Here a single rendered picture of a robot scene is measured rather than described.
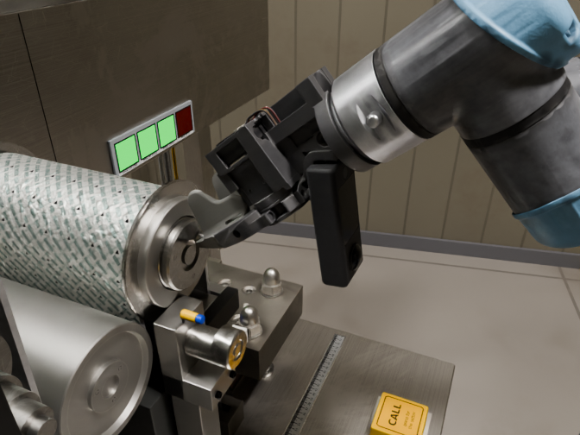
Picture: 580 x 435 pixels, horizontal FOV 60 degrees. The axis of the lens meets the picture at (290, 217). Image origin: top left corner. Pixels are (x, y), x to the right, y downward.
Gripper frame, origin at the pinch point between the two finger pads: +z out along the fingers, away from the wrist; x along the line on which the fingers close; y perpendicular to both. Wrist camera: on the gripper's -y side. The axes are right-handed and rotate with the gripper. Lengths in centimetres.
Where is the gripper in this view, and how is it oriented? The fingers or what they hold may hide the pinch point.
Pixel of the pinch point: (215, 240)
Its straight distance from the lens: 51.6
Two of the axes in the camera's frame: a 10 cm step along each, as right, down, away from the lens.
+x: -4.0, 4.7, -7.9
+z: -7.0, 4.0, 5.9
